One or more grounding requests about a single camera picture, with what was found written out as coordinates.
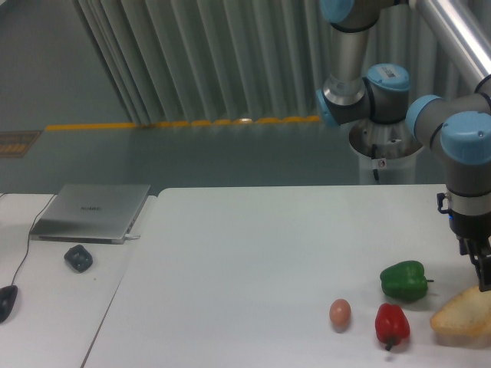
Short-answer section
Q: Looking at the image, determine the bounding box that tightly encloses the red bell pepper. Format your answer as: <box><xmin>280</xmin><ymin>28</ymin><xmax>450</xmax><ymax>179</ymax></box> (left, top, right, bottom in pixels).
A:
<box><xmin>374</xmin><ymin>303</ymin><xmax>410</xmax><ymax>351</ymax></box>

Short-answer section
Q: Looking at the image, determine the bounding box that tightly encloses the grey pleated curtain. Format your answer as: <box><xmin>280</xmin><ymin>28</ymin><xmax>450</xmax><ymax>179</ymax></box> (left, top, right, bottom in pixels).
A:
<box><xmin>76</xmin><ymin>1</ymin><xmax>490</xmax><ymax>126</ymax></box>

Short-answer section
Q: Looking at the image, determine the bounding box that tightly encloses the black cable with tag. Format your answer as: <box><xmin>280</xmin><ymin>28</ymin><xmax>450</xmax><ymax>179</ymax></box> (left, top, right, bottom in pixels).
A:
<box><xmin>370</xmin><ymin>143</ymin><xmax>387</xmax><ymax>185</ymax></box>

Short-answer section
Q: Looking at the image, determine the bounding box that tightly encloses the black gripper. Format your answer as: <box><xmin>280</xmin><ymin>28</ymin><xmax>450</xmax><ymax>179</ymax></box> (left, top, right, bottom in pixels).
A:
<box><xmin>437</xmin><ymin>192</ymin><xmax>490</xmax><ymax>292</ymax></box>

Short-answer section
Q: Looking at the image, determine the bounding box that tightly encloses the black mouse cable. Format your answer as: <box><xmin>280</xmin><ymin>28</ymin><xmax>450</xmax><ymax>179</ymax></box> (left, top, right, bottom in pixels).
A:
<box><xmin>0</xmin><ymin>192</ymin><xmax>58</xmax><ymax>287</ymax></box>

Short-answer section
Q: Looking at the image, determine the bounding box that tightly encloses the slice of bread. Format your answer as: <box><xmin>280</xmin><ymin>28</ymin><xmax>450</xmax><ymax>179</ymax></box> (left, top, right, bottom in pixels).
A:
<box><xmin>430</xmin><ymin>286</ymin><xmax>490</xmax><ymax>337</ymax></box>

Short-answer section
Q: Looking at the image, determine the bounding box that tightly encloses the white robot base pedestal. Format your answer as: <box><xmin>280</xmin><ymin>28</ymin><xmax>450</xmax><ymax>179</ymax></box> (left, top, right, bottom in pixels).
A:
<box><xmin>348</xmin><ymin>119</ymin><xmax>422</xmax><ymax>185</ymax></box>

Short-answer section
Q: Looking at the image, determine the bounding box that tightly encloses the green bell pepper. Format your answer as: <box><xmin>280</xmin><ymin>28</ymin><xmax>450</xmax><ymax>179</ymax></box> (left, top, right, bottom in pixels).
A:
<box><xmin>380</xmin><ymin>260</ymin><xmax>433</xmax><ymax>302</ymax></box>

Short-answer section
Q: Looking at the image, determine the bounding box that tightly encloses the silver closed laptop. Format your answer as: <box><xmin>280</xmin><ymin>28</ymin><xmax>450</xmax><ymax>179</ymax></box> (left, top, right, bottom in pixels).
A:
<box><xmin>29</xmin><ymin>184</ymin><xmax>150</xmax><ymax>244</ymax></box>

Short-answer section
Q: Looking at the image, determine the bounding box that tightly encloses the small black gadget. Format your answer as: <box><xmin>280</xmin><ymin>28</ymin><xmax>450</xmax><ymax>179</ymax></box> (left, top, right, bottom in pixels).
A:
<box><xmin>64</xmin><ymin>245</ymin><xmax>93</xmax><ymax>273</ymax></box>

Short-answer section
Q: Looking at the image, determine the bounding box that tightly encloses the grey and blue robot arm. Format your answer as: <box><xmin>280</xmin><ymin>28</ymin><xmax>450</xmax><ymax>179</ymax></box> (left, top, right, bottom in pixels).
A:
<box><xmin>316</xmin><ymin>1</ymin><xmax>490</xmax><ymax>291</ymax></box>

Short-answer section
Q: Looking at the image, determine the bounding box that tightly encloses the brown egg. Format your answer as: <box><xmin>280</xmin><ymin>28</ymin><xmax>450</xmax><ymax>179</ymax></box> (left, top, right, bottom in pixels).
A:
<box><xmin>329</xmin><ymin>299</ymin><xmax>351</xmax><ymax>327</ymax></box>

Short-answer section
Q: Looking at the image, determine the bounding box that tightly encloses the black computer mouse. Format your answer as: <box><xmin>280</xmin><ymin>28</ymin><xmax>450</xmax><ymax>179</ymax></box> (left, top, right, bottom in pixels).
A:
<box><xmin>0</xmin><ymin>284</ymin><xmax>18</xmax><ymax>324</ymax></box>

